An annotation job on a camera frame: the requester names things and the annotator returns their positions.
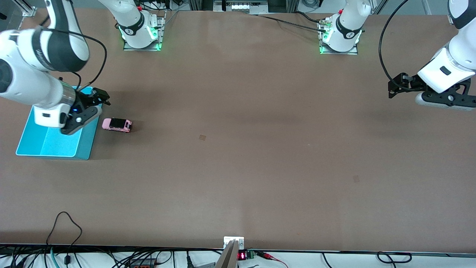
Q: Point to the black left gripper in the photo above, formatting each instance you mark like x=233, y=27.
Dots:
x=406, y=85

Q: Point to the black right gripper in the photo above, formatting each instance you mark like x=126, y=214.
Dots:
x=84, y=100

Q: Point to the pink jeep toy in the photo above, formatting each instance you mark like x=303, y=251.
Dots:
x=116, y=124

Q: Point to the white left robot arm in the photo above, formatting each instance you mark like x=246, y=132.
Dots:
x=453, y=59

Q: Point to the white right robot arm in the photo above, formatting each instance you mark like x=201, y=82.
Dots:
x=22, y=78

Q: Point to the turquoise plastic bin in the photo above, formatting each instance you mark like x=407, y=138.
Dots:
x=55, y=145

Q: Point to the white lit control box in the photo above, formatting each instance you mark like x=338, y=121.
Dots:
x=240, y=5

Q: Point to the small black inline adapter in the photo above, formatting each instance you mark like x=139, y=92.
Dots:
x=67, y=259

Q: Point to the red power strip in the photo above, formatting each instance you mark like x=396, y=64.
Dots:
x=143, y=264

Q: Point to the red digit display module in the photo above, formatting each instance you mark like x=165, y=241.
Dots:
x=241, y=256

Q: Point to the green terminal block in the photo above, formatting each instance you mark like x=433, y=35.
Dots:
x=250, y=255

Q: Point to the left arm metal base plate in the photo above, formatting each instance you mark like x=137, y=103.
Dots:
x=356, y=51

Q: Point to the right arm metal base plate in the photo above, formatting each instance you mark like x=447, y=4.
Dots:
x=160, y=31

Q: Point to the grey table edge camera mount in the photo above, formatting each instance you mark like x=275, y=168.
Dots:
x=231, y=253

